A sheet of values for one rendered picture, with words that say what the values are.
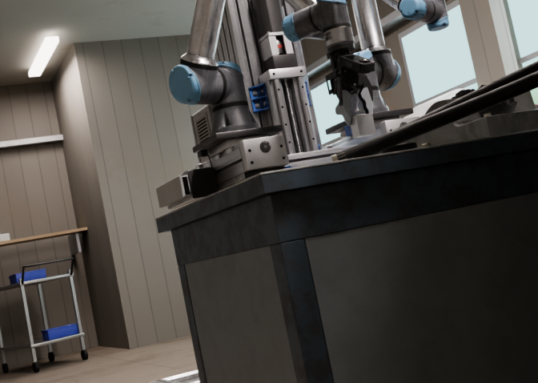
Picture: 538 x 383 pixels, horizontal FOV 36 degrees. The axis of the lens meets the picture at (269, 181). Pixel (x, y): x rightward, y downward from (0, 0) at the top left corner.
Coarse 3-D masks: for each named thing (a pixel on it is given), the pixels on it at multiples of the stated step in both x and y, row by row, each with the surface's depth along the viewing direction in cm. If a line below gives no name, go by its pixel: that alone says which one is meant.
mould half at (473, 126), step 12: (516, 96) 202; (528, 96) 204; (432, 108) 199; (516, 108) 201; (528, 108) 203; (468, 120) 195; (480, 120) 184; (492, 120) 182; (504, 120) 184; (516, 120) 185; (528, 120) 187; (432, 132) 201; (444, 132) 196; (456, 132) 192; (468, 132) 188; (480, 132) 184; (492, 132) 182; (504, 132) 183; (420, 144) 206; (432, 144) 201
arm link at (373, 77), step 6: (360, 54) 275; (366, 54) 276; (372, 60) 279; (378, 60) 283; (378, 66) 280; (372, 72) 276; (378, 72) 280; (372, 78) 276; (378, 78) 280; (372, 84) 275; (378, 84) 283
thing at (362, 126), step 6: (366, 114) 209; (354, 120) 209; (360, 120) 208; (366, 120) 209; (372, 120) 210; (348, 126) 212; (354, 126) 209; (360, 126) 208; (366, 126) 209; (372, 126) 209; (348, 132) 213; (354, 132) 210; (360, 132) 208; (366, 132) 208; (372, 132) 209; (354, 138) 210
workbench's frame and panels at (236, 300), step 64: (256, 192) 147; (320, 192) 150; (384, 192) 156; (448, 192) 161; (512, 192) 168; (192, 256) 191; (256, 256) 156; (320, 256) 148; (384, 256) 154; (448, 256) 159; (512, 256) 165; (192, 320) 198; (256, 320) 161; (320, 320) 146; (384, 320) 151; (448, 320) 157; (512, 320) 163
